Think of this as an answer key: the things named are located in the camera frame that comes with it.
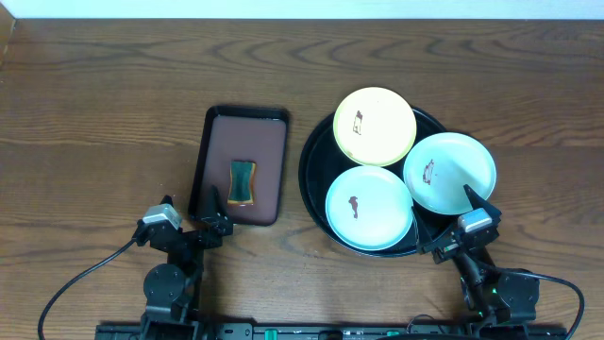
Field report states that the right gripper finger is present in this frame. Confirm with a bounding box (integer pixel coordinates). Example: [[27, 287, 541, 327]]
[[463, 184, 501, 220], [411, 207, 433, 254]]

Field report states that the green orange sponge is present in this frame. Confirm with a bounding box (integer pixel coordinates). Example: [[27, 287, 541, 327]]
[[227, 161, 257, 206]]

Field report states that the light green plate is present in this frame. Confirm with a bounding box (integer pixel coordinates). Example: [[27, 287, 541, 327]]
[[402, 132, 497, 215]]

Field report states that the light blue plate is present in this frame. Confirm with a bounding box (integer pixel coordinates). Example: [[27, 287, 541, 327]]
[[325, 165, 414, 251]]

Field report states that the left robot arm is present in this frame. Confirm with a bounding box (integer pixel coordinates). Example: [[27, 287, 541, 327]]
[[132, 187, 233, 339]]

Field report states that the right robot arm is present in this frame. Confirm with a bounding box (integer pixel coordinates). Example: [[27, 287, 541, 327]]
[[411, 184, 540, 338]]

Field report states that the rectangular black brown tray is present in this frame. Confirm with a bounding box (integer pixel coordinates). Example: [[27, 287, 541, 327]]
[[188, 105, 289, 227]]

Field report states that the yellow plate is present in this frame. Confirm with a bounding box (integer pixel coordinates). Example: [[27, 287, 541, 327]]
[[332, 87, 417, 167]]

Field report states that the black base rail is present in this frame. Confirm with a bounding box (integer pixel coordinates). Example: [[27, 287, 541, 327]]
[[94, 322, 566, 340]]

